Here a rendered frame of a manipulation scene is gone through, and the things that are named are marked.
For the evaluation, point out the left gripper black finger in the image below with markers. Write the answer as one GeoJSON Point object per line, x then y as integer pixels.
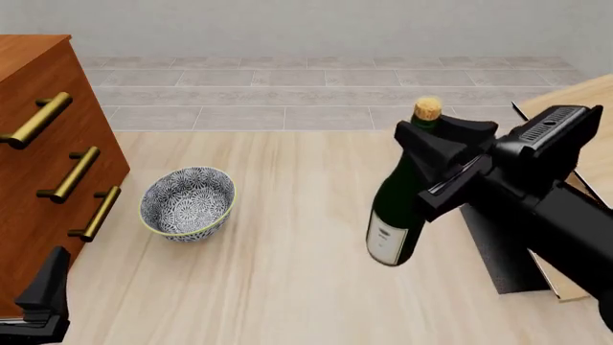
{"type": "Point", "coordinates": [48, 287]}

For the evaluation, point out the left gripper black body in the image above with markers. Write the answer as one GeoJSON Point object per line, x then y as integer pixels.
{"type": "Point", "coordinates": [33, 330]}

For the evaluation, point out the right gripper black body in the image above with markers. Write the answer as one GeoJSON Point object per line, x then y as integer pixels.
{"type": "Point", "coordinates": [455, 190]}

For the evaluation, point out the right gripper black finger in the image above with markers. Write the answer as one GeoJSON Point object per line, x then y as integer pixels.
{"type": "Point", "coordinates": [471, 132]}
{"type": "Point", "coordinates": [431, 151]}

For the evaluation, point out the dark green wine bottle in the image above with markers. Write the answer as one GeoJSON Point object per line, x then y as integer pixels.
{"type": "Point", "coordinates": [389, 233]}

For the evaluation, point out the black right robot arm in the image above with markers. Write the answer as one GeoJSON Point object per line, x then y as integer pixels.
{"type": "Point", "coordinates": [551, 223]}

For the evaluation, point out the blue white patterned bowl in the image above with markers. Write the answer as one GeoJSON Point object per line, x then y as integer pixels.
{"type": "Point", "coordinates": [187, 205]}

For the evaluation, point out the wooden cabinet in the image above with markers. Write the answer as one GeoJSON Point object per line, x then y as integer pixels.
{"type": "Point", "coordinates": [62, 82]}

